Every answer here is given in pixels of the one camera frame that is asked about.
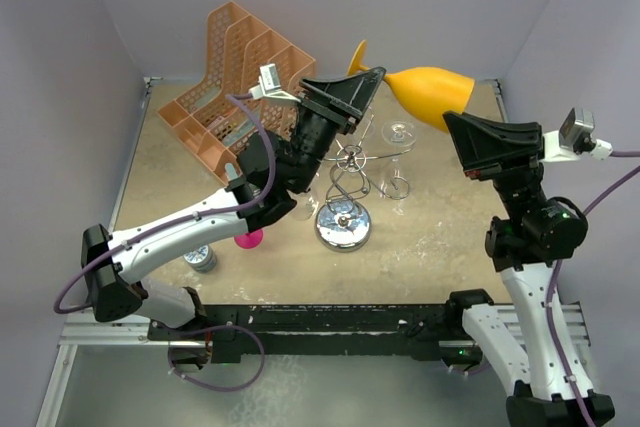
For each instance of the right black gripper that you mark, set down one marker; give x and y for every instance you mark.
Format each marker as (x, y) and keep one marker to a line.
(489, 148)

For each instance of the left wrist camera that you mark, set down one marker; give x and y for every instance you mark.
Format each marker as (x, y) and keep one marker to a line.
(269, 88)

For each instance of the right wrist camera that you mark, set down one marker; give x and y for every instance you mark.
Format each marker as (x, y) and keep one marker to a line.
(575, 138)

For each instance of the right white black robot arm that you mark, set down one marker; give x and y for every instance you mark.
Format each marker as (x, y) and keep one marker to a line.
(541, 372)

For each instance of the chrome wine glass rack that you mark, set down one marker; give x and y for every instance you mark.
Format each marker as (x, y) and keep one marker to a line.
(343, 224)

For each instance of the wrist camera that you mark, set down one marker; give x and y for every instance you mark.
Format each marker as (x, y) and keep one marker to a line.
(575, 138)
(269, 88)

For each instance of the orange plastic file organizer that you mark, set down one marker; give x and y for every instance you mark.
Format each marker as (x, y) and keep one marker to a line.
(237, 45)

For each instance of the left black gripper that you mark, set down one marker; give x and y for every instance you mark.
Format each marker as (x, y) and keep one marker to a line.
(341, 102)

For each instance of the clear round wine glass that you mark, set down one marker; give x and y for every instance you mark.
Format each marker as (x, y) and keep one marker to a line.
(307, 204)

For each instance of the clear champagne flute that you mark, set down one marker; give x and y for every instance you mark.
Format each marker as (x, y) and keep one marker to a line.
(401, 137)

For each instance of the small round tin can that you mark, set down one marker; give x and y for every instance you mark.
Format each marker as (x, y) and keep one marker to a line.
(201, 260)

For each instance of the black base frame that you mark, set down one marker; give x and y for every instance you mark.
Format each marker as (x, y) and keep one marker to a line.
(422, 332)

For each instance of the pink plastic goblet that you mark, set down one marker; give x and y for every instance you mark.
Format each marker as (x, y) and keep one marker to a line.
(250, 240)

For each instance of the yellow plastic goblet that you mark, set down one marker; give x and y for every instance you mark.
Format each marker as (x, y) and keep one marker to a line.
(427, 93)

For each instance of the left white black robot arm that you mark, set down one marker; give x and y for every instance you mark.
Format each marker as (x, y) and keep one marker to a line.
(279, 162)

